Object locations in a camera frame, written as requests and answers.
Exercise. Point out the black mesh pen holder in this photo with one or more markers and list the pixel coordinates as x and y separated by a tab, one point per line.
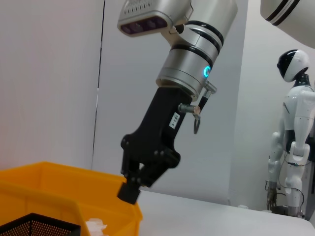
37	226

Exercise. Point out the white humanoid robot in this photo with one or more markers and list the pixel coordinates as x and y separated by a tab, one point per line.
299	110

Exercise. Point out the grey humanoid support stand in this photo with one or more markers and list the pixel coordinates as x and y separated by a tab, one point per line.
312	157

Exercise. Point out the white paper ball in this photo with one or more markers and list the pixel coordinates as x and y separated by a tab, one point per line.
96	226

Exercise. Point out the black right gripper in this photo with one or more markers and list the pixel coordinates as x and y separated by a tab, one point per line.
157	137

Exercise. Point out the yellow plastic bin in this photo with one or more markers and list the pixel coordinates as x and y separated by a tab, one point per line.
61	186

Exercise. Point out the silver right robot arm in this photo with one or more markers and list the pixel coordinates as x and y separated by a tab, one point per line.
192	54

